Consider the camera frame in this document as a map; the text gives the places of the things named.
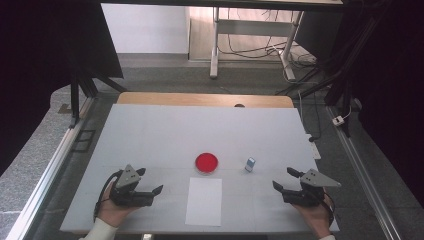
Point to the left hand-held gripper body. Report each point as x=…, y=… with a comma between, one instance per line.
x=128, y=178

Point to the white paper sheet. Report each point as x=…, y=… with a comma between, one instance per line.
x=203, y=203

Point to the round red ink dish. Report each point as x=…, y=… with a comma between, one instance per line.
x=206, y=162

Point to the person's left hand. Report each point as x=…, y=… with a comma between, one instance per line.
x=111, y=213

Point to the aluminium floor rail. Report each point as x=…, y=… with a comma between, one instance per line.
x=360, y=173
x=48, y=173

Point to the dark crossbar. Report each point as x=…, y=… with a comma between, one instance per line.
x=200, y=2

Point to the white desk frame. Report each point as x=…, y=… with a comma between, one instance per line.
x=253, y=27

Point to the small blue white stamp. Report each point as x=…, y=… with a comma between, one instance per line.
x=250, y=164

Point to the person's right hand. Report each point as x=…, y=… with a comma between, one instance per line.
x=316, y=220

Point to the black curtain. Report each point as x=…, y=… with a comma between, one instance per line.
x=400, y=100
x=33, y=66

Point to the black metal stand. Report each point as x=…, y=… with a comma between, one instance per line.
x=74, y=100
x=346, y=110

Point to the dark table grommet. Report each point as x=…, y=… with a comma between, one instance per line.
x=239, y=105

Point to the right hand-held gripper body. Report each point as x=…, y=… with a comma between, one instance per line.
x=316, y=180

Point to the white plug adapter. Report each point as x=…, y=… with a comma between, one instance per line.
x=338, y=120

